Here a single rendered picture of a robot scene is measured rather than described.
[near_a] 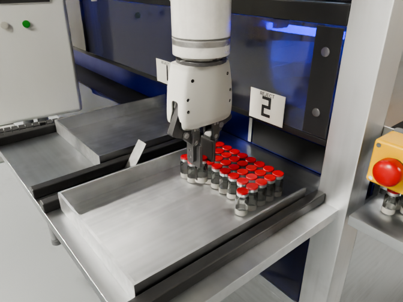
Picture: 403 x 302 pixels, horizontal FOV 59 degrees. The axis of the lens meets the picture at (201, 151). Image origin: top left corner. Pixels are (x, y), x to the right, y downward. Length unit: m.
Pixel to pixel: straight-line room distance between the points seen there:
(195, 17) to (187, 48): 0.04
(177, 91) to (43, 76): 0.84
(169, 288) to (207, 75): 0.29
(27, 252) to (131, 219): 1.45
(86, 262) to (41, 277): 1.32
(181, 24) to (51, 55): 0.84
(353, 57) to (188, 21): 0.25
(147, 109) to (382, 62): 0.71
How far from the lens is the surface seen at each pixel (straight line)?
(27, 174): 0.81
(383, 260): 1.02
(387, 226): 0.67
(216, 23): 0.50
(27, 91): 1.31
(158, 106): 1.10
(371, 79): 0.57
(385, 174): 0.56
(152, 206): 0.64
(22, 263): 1.99
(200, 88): 0.52
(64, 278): 1.83
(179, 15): 0.50
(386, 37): 0.56
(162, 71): 0.95
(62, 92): 1.33
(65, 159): 0.84
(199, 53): 0.50
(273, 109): 0.69
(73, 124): 1.00
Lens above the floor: 1.25
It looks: 27 degrees down
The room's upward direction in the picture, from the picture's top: straight up
